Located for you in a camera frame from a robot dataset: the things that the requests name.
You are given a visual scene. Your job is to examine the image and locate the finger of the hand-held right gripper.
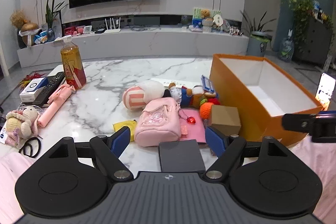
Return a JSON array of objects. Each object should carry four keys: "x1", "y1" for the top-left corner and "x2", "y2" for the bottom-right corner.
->
[{"x1": 282, "y1": 112, "x2": 336, "y2": 143}]

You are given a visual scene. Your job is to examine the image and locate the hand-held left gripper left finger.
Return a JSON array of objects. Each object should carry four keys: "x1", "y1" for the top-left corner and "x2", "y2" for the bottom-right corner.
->
[{"x1": 47, "y1": 126, "x2": 132, "y2": 181}]

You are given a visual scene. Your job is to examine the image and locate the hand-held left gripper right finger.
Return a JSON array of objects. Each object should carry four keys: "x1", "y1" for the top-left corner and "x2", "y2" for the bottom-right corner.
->
[{"x1": 205, "y1": 126, "x2": 290, "y2": 181}]

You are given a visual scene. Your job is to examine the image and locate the small brown cardboard box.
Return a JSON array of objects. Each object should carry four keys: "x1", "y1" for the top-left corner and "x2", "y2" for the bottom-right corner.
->
[{"x1": 211, "y1": 105, "x2": 241, "y2": 135}]

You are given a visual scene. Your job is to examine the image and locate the dark grey box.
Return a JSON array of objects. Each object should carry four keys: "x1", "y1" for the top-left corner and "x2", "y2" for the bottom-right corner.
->
[{"x1": 159, "y1": 139, "x2": 206, "y2": 172}]

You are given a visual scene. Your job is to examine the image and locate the orange cardboard box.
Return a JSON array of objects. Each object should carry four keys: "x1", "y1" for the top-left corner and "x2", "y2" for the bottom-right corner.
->
[{"x1": 209, "y1": 53, "x2": 323, "y2": 147}]

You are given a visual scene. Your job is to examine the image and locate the yellow packet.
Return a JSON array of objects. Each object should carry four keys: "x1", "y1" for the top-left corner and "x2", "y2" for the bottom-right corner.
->
[{"x1": 113, "y1": 120, "x2": 137, "y2": 142}]

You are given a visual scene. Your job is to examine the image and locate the orange crochet fruit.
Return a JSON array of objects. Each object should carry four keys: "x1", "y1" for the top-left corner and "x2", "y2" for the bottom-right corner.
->
[{"x1": 198, "y1": 97, "x2": 221, "y2": 119}]

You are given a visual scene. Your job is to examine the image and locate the pink zip pouch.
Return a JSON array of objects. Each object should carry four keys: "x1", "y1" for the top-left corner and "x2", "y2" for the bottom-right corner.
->
[{"x1": 134, "y1": 97, "x2": 181, "y2": 148}]

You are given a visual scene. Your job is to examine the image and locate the smartphone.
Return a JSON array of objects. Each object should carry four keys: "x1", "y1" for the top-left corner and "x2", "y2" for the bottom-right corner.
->
[{"x1": 316, "y1": 72, "x2": 336, "y2": 107}]

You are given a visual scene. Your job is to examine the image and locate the person's right leg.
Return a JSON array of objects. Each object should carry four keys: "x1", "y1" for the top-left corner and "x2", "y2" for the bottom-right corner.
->
[{"x1": 287, "y1": 132, "x2": 336, "y2": 224}]

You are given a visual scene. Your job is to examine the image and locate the person's leg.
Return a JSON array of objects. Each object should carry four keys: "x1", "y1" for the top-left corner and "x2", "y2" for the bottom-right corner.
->
[
  {"x1": 287, "y1": 132, "x2": 336, "y2": 224},
  {"x1": 0, "y1": 153, "x2": 36, "y2": 224}
]

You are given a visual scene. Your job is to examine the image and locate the pink striped plush toy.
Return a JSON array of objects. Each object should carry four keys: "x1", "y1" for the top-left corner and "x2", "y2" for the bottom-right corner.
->
[{"x1": 123, "y1": 80, "x2": 165, "y2": 110}]

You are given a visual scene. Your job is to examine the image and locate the doll in blue outfit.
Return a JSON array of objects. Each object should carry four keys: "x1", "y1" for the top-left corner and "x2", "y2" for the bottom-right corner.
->
[{"x1": 164, "y1": 82, "x2": 219, "y2": 109}]

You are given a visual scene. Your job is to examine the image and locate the blue framed tag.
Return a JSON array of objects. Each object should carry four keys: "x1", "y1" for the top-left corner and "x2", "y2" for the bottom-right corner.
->
[{"x1": 201, "y1": 75, "x2": 216, "y2": 94}]

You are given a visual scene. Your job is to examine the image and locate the blue water jug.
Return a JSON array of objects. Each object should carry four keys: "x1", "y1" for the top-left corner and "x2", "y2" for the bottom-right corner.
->
[{"x1": 278, "y1": 36, "x2": 295, "y2": 62}]

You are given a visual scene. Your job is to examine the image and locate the pink selfie stick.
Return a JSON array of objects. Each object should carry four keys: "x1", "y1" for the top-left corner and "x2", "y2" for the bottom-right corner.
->
[{"x1": 37, "y1": 84, "x2": 76, "y2": 128}]

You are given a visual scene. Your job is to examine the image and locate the grey trash bin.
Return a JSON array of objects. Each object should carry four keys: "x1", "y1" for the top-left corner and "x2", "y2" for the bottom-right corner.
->
[{"x1": 247, "y1": 34, "x2": 272, "y2": 57}]

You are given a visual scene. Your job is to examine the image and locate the black remote keyboard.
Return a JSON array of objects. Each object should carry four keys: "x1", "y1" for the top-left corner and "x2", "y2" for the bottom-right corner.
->
[{"x1": 21, "y1": 76, "x2": 66, "y2": 108}]

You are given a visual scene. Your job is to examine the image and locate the tea bottle with red label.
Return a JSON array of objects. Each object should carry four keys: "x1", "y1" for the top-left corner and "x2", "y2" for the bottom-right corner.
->
[{"x1": 61, "y1": 35, "x2": 87, "y2": 90}]

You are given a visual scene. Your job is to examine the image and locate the black remote control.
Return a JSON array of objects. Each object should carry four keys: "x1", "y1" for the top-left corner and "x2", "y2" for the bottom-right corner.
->
[{"x1": 42, "y1": 72, "x2": 66, "y2": 100}]

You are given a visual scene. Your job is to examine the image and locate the cream bunny plush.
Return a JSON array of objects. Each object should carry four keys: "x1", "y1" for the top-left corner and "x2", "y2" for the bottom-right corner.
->
[{"x1": 6, "y1": 106, "x2": 40, "y2": 138}]

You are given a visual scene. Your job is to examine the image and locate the white and blue box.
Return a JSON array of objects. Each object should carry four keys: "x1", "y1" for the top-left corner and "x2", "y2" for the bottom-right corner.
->
[{"x1": 20, "y1": 78, "x2": 49, "y2": 102}]

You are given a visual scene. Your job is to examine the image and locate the marble television console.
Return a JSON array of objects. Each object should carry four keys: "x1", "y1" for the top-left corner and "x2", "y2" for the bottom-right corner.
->
[{"x1": 17, "y1": 26, "x2": 250, "y2": 68}]

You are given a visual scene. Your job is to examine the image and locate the long leaf floor plant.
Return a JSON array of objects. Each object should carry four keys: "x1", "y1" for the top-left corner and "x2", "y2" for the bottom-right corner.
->
[{"x1": 240, "y1": 10, "x2": 278, "y2": 38}]

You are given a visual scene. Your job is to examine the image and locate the red green feather toy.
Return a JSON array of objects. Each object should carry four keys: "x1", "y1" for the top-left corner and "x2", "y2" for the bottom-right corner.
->
[{"x1": 18, "y1": 71, "x2": 44, "y2": 88}]

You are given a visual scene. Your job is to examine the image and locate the small figurines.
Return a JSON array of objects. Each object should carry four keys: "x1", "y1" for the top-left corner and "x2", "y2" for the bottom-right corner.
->
[{"x1": 228, "y1": 26, "x2": 244, "y2": 36}]

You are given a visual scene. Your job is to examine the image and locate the white router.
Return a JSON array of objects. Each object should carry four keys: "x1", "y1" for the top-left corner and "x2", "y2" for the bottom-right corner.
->
[{"x1": 104, "y1": 18, "x2": 122, "y2": 34}]

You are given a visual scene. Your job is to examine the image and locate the white card with blue dot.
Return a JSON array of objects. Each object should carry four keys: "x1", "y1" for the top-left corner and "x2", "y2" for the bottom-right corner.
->
[{"x1": 0, "y1": 126, "x2": 12, "y2": 145}]

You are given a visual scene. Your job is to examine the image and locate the person's left leg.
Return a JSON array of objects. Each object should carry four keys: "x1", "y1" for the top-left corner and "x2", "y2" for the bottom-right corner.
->
[{"x1": 0, "y1": 153, "x2": 36, "y2": 224}]

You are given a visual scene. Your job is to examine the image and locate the teddy bear gift set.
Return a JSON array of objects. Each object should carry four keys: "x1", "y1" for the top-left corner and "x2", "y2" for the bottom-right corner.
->
[{"x1": 192, "y1": 7, "x2": 224, "y2": 33}]

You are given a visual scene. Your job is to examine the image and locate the snack bags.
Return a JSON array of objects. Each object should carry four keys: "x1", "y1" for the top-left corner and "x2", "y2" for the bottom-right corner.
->
[{"x1": 34, "y1": 28, "x2": 56, "y2": 45}]

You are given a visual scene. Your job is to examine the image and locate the gold vase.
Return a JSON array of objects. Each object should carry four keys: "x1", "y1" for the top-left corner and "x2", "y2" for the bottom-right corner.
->
[{"x1": 21, "y1": 21, "x2": 40, "y2": 47}]

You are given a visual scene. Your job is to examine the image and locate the green leafy potted plant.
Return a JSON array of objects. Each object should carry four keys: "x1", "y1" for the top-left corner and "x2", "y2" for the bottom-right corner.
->
[{"x1": 45, "y1": 0, "x2": 69, "y2": 38}]

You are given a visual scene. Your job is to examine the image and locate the dried flower bunch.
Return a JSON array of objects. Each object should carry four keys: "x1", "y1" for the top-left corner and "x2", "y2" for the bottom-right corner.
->
[{"x1": 10, "y1": 9, "x2": 27, "y2": 29}]

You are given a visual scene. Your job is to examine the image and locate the black hair ties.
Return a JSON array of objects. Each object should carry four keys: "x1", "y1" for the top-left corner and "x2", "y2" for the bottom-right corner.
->
[{"x1": 19, "y1": 137, "x2": 42, "y2": 157}]

